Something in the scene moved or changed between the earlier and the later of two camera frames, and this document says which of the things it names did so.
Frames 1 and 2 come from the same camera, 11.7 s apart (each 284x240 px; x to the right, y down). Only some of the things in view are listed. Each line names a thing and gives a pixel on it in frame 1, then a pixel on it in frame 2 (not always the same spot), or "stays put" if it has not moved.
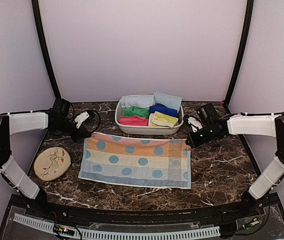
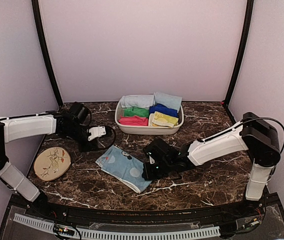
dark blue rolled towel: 162,109 stays put
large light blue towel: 137,101 stays put
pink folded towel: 133,120 stays put
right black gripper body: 208,135 → 158,172
